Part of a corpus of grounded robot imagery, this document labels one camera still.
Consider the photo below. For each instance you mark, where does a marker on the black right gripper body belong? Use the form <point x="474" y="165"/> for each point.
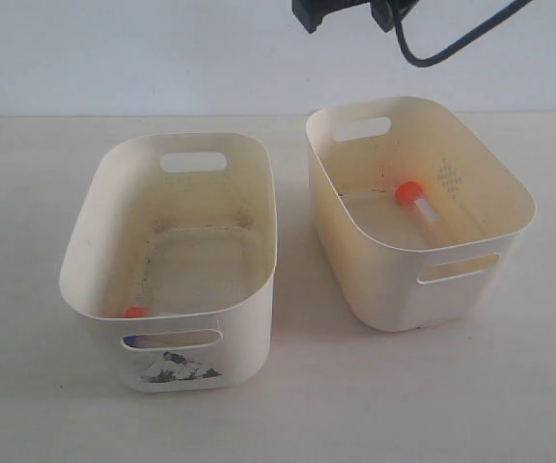
<point x="388" y="13"/>

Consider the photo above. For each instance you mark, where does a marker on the orange-capped clear tube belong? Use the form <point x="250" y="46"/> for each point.
<point x="414" y="203"/>
<point x="144" y="312"/>

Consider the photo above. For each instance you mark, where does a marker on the cream plastic bin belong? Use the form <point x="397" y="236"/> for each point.
<point x="183" y="223"/>
<point x="390" y="277"/>

